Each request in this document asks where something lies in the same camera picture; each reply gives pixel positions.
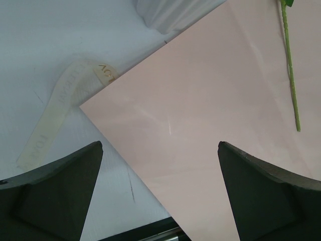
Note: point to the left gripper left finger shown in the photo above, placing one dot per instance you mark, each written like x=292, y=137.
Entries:
x=51, y=202

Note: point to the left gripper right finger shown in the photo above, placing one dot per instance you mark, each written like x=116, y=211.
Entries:
x=269, y=202

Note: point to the pink wrapping paper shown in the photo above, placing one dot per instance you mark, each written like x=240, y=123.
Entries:
x=223, y=79

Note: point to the cream printed ribbon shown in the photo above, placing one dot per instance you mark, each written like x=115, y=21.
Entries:
x=81, y=80

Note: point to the pale pink rose stem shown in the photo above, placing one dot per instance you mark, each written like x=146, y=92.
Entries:
x=284, y=4

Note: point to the white ribbed ceramic vase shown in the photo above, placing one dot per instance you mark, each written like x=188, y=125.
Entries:
x=166, y=16

